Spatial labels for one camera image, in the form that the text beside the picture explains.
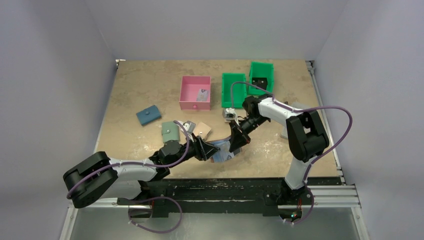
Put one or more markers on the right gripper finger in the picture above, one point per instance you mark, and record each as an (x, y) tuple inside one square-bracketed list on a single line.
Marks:
[(237, 140), (234, 127)]

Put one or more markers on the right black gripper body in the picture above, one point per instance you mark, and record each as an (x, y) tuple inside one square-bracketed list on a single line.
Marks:
[(240, 133)]

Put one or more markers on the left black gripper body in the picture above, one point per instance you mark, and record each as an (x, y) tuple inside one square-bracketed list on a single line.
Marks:
[(198, 147)]

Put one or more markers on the brown card holder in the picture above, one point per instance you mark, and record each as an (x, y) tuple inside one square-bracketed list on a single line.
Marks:
[(223, 144)]

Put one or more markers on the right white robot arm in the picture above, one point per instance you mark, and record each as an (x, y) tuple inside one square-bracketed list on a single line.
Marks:
[(306, 135)]

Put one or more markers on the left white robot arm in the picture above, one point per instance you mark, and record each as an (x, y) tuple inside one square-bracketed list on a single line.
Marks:
[(100, 176)]

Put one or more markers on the cream card holder with snap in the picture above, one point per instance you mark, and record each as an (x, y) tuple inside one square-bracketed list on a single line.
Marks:
[(202, 130)]

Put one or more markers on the green card holder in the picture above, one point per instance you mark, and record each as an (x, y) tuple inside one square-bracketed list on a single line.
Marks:
[(170, 131)]

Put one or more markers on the blue card holder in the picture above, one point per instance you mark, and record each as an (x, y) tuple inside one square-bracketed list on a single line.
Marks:
[(148, 115)]

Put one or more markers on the left green bin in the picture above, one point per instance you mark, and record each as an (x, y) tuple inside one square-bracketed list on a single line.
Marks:
[(233, 97)]

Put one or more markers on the green bin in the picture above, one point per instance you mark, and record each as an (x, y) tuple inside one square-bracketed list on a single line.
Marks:
[(262, 70), (233, 97)]

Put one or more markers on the right green bin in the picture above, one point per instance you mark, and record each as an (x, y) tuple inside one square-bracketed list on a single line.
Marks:
[(262, 70)]

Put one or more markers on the pink open box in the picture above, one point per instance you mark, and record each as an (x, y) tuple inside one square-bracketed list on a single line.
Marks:
[(190, 84)]

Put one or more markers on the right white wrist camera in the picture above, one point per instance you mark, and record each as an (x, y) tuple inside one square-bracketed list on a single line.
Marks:
[(229, 114)]

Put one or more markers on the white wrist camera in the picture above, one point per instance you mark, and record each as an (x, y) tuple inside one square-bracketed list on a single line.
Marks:
[(229, 114), (189, 126)]

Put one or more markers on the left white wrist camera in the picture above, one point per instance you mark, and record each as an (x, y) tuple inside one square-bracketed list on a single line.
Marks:
[(189, 126)]

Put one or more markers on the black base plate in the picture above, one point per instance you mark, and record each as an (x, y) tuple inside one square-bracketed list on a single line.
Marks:
[(226, 196)]

